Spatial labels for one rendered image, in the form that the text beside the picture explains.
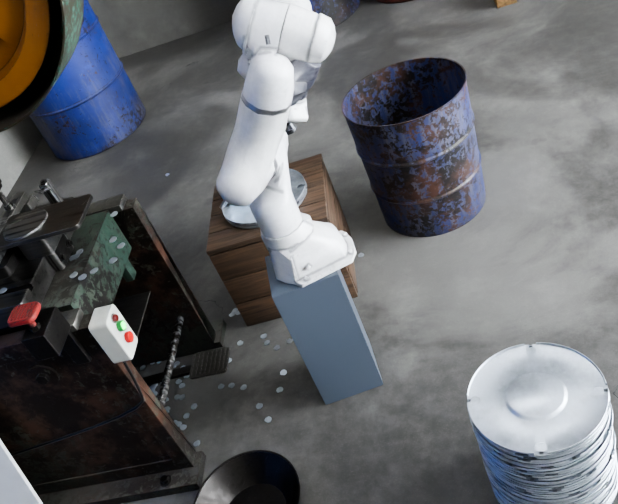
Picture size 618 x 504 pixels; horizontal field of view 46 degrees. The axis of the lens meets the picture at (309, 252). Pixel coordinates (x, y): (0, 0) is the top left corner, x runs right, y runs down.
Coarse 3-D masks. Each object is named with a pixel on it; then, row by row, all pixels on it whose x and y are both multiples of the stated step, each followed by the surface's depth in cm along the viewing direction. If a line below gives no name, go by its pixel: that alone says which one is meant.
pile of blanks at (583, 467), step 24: (600, 432) 145; (504, 456) 149; (528, 456) 145; (552, 456) 144; (576, 456) 145; (600, 456) 150; (504, 480) 157; (528, 480) 151; (552, 480) 150; (576, 480) 149; (600, 480) 154
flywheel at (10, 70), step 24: (0, 0) 186; (24, 0) 182; (48, 0) 182; (0, 24) 190; (24, 24) 188; (48, 24) 186; (0, 48) 194; (24, 48) 190; (48, 48) 191; (0, 72) 198; (24, 72) 194; (0, 96) 199
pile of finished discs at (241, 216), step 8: (296, 176) 240; (296, 184) 236; (304, 184) 235; (296, 192) 233; (304, 192) 232; (296, 200) 228; (224, 208) 240; (232, 208) 238; (240, 208) 237; (248, 208) 235; (224, 216) 236; (232, 216) 235; (240, 216) 233; (248, 216) 231; (232, 224) 233; (240, 224) 229; (248, 224) 228; (256, 224) 227
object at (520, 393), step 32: (512, 352) 165; (544, 352) 162; (576, 352) 159; (480, 384) 161; (512, 384) 157; (544, 384) 155; (576, 384) 153; (480, 416) 155; (512, 416) 152; (544, 416) 149; (576, 416) 147; (512, 448) 146
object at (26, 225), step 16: (48, 208) 189; (64, 208) 186; (80, 208) 183; (16, 224) 187; (32, 224) 184; (48, 224) 182; (64, 224) 179; (80, 224) 178; (0, 240) 184; (16, 240) 181; (32, 240) 180; (48, 240) 184; (64, 240) 192; (32, 256) 186; (48, 256) 186; (64, 256) 188
